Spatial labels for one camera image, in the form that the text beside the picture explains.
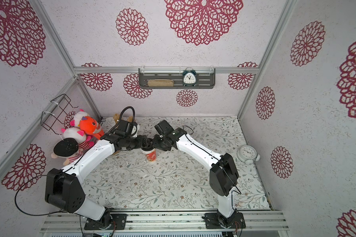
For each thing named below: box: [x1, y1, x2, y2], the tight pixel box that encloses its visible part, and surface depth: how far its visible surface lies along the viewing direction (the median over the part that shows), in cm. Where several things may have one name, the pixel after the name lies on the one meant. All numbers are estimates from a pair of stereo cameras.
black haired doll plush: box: [50, 137, 90, 166], surface depth 79 cm
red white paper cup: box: [141, 148, 157, 162], surface depth 89 cm
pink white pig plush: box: [61, 126, 95, 151], surface depth 87 cm
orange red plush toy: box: [79, 116, 105, 141], surface depth 90 cm
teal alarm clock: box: [182, 67, 197, 87], surface depth 92 cm
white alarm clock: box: [236, 145, 261, 165], surface depth 97 cm
